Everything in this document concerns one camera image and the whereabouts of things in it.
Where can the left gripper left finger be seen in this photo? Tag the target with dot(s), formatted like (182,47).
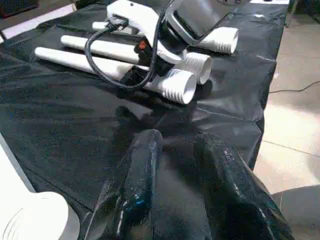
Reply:
(132,190)

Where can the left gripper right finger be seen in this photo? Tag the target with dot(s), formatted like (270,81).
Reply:
(235,195)

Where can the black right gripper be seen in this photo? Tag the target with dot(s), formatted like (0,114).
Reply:
(150,67)

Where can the white plastic table top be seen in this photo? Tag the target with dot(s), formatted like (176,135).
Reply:
(30,215)

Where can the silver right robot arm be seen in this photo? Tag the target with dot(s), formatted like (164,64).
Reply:
(200,17)

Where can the black work mat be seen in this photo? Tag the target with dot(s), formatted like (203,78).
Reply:
(75,125)

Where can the white flat board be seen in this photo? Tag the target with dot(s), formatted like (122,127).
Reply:
(35,22)

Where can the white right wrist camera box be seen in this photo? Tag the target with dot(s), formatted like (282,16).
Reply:
(135,17)

